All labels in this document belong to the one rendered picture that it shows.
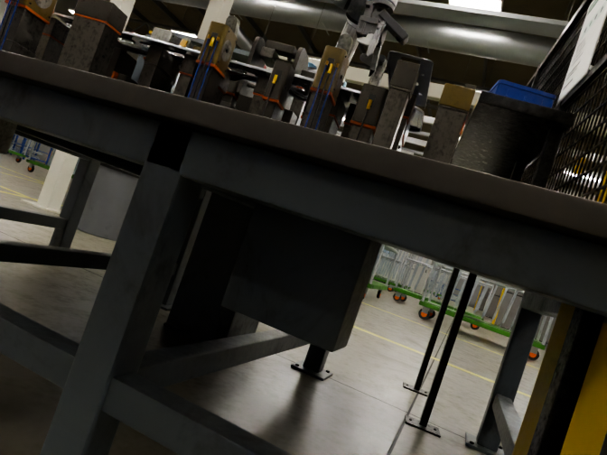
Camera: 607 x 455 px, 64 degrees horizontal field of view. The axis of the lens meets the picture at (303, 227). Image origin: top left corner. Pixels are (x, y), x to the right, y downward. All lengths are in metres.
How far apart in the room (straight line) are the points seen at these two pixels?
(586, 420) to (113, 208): 4.06
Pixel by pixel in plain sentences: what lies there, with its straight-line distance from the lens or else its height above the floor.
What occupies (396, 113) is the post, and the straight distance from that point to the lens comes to 1.09.
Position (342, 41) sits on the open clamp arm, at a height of 1.09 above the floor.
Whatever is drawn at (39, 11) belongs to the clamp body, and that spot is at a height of 0.95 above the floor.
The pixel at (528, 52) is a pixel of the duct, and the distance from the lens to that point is 13.60.
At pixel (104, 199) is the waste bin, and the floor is 0.33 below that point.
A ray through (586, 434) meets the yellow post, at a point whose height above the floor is 0.39.
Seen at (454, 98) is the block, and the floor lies 1.02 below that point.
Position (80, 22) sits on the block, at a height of 0.95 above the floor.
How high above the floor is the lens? 0.54
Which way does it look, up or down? 2 degrees up
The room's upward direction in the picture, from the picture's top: 19 degrees clockwise
